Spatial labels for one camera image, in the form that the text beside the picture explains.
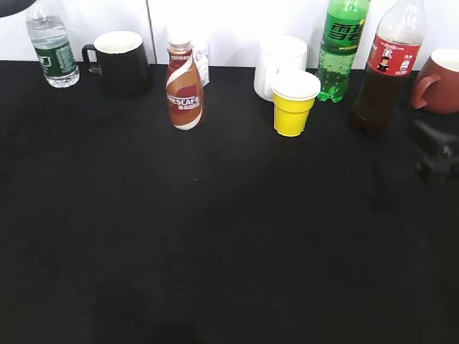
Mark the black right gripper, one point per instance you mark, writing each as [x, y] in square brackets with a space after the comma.
[436, 151]

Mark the cola bottle red label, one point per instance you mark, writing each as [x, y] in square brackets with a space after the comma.
[397, 42]

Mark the yellow paper cup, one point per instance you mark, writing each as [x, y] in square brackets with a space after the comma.
[294, 94]

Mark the green Sprite bottle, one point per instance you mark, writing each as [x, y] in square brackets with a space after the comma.
[342, 32]

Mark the red ceramic mug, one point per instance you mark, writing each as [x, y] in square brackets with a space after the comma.
[436, 86]

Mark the white ceramic mug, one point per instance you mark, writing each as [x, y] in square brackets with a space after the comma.
[277, 53]

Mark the Nescafe coffee bottle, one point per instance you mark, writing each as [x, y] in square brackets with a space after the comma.
[184, 90]

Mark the black ceramic mug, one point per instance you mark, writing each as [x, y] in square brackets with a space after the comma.
[119, 59]

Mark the green label water bottle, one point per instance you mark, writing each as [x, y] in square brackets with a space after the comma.
[48, 35]

